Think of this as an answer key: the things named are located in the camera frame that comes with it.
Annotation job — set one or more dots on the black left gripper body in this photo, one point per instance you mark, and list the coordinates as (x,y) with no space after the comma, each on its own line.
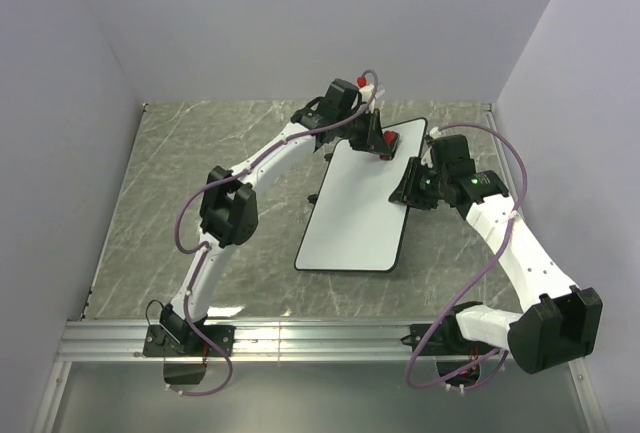
(356,131)

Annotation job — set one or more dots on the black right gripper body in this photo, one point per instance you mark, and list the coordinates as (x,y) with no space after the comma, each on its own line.
(427,189)

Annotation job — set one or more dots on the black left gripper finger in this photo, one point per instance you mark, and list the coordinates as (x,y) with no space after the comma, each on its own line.
(375,136)
(383,153)

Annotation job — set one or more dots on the red whiteboard eraser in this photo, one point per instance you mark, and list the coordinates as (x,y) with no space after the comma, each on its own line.
(391,139)

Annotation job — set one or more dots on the white whiteboard black frame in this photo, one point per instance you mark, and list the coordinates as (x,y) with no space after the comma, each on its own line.
(353,226)

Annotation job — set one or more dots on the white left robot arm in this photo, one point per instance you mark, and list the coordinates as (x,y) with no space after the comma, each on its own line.
(229,210)

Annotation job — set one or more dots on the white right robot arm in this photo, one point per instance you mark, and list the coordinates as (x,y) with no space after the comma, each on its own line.
(558,321)

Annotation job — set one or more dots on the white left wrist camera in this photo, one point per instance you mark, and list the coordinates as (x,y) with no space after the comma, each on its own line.
(370,88)

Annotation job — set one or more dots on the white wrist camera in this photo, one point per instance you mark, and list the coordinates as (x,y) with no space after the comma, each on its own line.
(436,133)
(370,88)

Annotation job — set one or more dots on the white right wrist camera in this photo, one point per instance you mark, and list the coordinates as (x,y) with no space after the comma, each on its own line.
(436,133)

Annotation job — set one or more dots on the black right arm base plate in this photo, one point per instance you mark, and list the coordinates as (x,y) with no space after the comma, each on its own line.
(446,340)

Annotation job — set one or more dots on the aluminium mounting rail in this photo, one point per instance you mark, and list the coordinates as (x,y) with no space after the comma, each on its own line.
(345,339)

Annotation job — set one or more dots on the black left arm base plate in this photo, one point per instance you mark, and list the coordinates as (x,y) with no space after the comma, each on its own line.
(161,344)

